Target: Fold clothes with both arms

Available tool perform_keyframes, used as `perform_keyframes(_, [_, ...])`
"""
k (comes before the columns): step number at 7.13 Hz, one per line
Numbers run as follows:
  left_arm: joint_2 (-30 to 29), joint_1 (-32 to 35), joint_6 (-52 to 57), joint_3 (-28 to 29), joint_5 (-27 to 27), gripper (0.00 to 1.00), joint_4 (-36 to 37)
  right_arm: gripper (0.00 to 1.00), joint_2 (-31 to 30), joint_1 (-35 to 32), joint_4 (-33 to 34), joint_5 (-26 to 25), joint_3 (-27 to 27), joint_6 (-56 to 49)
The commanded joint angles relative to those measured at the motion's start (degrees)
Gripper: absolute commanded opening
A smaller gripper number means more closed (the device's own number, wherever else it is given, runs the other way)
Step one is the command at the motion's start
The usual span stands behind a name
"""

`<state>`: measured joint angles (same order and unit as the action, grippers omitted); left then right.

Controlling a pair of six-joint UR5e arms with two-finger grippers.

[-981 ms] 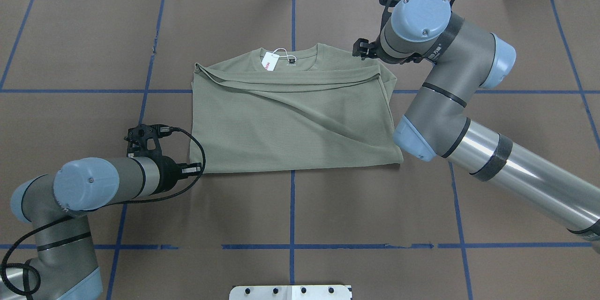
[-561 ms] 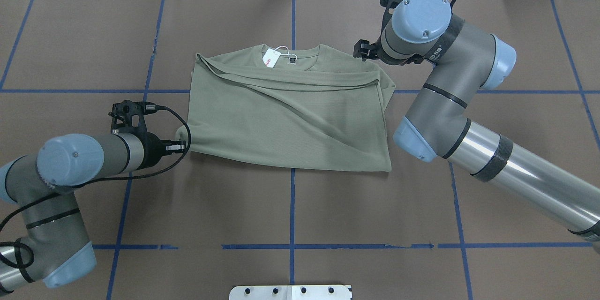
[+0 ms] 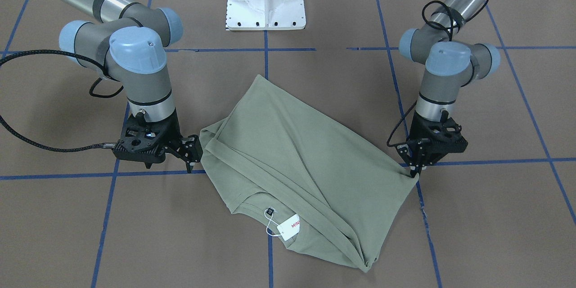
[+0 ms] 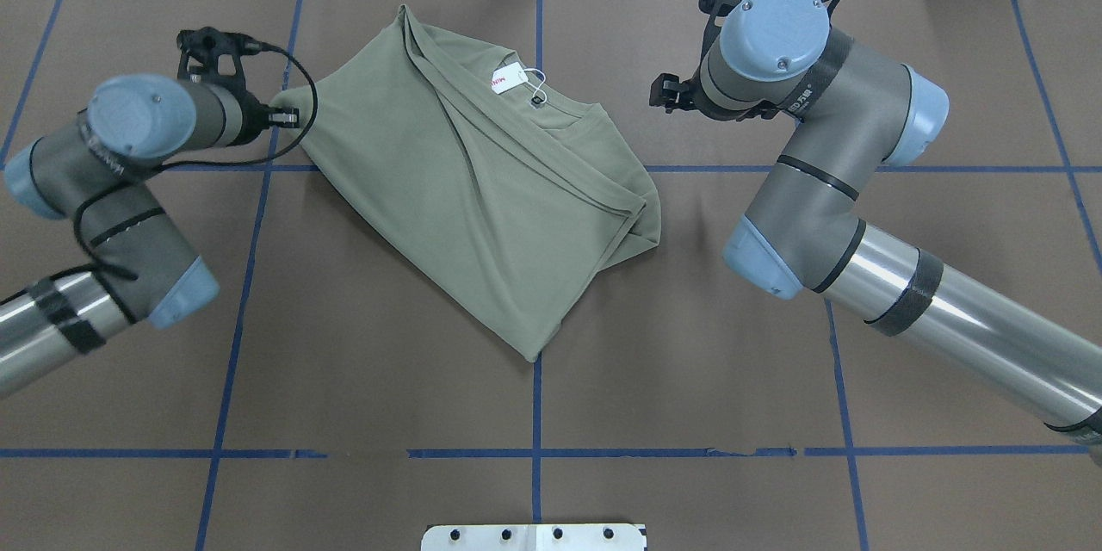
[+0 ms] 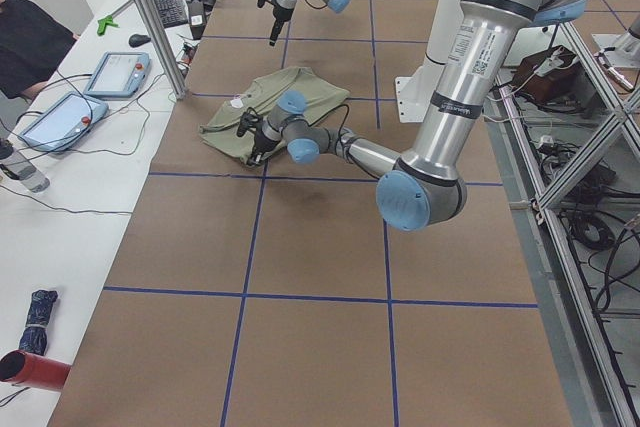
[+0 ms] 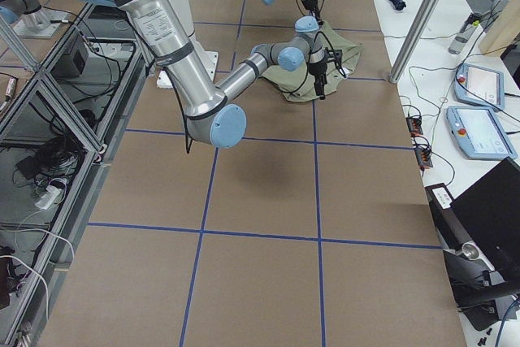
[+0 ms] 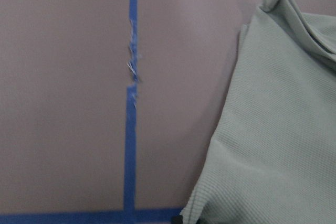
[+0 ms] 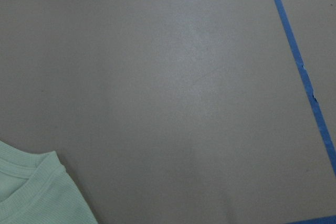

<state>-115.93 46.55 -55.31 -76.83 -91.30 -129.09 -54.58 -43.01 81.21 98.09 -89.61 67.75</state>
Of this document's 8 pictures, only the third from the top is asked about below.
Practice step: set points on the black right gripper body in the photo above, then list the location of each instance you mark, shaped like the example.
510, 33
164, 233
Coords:
174, 131

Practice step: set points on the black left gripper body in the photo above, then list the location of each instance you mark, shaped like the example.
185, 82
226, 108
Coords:
415, 137

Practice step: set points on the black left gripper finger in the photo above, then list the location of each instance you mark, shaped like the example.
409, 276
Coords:
419, 156
406, 154

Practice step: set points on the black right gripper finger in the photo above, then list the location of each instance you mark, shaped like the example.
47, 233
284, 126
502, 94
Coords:
178, 149
192, 151

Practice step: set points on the olive green long-sleeve shirt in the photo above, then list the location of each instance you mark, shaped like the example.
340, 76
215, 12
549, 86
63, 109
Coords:
274, 151

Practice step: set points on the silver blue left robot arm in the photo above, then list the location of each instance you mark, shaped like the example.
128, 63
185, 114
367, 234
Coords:
449, 65

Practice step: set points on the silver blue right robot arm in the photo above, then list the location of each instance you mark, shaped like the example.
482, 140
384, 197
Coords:
126, 43

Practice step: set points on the white paper hang tag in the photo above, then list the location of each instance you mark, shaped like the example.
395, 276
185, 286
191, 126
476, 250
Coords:
287, 229

